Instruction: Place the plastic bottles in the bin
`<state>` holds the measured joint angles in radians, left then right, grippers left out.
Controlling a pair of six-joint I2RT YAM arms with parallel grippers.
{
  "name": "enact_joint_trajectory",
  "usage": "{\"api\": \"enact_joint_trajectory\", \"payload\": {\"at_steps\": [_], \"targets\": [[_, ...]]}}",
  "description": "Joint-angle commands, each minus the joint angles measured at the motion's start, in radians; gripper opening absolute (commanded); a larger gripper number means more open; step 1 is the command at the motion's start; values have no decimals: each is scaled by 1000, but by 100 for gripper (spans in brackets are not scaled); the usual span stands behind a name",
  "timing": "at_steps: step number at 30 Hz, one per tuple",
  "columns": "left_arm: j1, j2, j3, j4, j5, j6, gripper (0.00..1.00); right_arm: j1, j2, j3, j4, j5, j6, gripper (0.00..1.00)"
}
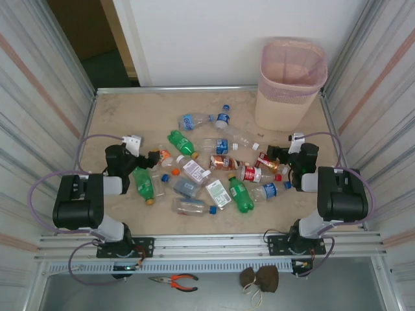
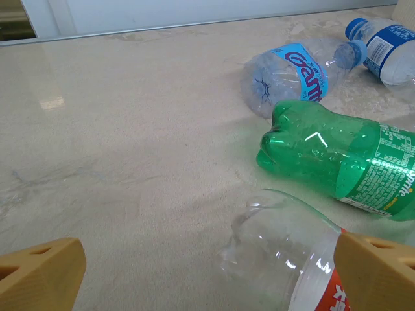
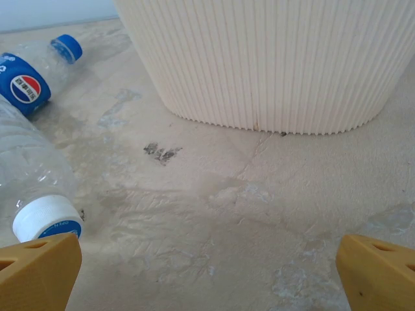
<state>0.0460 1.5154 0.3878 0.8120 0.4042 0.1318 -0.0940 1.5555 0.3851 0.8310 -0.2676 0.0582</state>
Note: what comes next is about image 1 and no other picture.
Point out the orange label orange cap bottle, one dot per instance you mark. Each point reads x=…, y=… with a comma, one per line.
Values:
x=165, y=156

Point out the red gold label bottle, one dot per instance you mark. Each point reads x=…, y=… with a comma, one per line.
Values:
x=270, y=165

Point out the green soda bottle yellow cap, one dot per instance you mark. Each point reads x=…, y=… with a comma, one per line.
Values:
x=240, y=194
x=142, y=186
x=181, y=143

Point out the red label red cap bottle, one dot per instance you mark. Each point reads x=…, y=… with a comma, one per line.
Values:
x=251, y=174

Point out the small clear plastic bottle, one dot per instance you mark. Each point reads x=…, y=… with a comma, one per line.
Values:
x=158, y=188

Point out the clear unlabelled white cap bottle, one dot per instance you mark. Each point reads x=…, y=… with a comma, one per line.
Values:
x=240, y=134

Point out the purple label white cap bottle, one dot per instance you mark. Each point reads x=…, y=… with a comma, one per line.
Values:
x=193, y=170

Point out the dark blue label bottle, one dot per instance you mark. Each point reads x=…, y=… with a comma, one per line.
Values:
x=184, y=187

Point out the brown coffee drink bottle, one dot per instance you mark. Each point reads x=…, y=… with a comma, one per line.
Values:
x=223, y=163

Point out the short blue label bottle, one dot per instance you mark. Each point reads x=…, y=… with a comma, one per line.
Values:
x=223, y=120

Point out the green white label bottle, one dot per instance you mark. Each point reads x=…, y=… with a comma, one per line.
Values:
x=218, y=192

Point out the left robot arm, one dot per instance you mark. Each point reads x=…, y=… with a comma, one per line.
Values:
x=78, y=210

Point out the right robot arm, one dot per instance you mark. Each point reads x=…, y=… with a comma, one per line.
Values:
x=343, y=201

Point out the beige plastic waste bin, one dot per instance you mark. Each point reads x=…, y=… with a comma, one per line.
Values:
x=279, y=110

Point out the brown cloth pouch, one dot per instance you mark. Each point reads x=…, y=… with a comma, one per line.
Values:
x=267, y=278

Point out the grey metal shelf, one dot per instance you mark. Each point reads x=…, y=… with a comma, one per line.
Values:
x=97, y=298

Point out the brown wooden door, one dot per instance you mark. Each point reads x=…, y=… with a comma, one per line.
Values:
x=81, y=26

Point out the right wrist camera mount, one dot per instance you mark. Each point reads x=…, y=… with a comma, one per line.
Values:
x=296, y=142

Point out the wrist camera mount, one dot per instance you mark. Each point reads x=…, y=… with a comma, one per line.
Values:
x=296, y=142
x=133, y=142

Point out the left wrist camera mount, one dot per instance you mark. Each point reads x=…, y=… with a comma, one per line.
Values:
x=133, y=142

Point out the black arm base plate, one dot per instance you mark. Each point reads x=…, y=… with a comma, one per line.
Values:
x=144, y=246
x=277, y=244

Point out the grooved aluminium mounting rail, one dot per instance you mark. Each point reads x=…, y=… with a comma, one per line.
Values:
x=210, y=243

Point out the white door frame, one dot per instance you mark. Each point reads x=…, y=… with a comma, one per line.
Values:
x=136, y=48

